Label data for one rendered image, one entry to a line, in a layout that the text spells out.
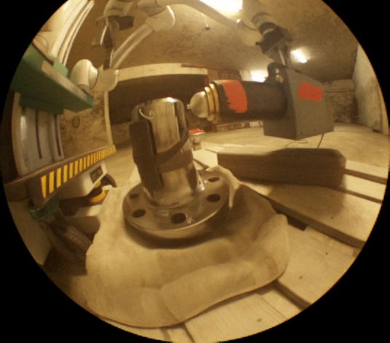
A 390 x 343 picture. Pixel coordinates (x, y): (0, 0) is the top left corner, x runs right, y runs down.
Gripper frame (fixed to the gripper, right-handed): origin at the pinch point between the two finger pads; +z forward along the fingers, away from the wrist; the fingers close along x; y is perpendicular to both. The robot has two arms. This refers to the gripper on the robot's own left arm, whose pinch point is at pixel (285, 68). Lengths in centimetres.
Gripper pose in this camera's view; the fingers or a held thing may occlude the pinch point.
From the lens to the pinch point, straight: 43.7
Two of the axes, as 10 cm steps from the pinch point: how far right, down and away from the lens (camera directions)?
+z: 1.5, 9.7, 1.8
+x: 0.5, 1.7, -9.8
